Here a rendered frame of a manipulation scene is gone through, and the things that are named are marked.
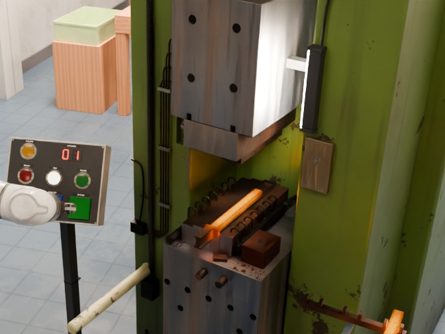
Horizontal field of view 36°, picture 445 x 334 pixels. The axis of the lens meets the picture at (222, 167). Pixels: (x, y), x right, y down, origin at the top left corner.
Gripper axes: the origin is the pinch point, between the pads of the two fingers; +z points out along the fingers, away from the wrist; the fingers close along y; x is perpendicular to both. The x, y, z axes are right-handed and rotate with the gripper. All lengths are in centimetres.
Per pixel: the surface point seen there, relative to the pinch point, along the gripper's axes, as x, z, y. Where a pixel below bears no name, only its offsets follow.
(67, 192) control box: 4.9, 13.3, -5.0
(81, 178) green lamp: 10.1, 12.9, -0.5
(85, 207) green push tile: 0.5, 12.5, 2.2
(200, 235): -5.1, 2.3, 43.3
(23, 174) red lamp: 9.7, 12.9, -20.8
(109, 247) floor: -24, 173, -26
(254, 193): 10, 32, 59
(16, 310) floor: -56, 118, -57
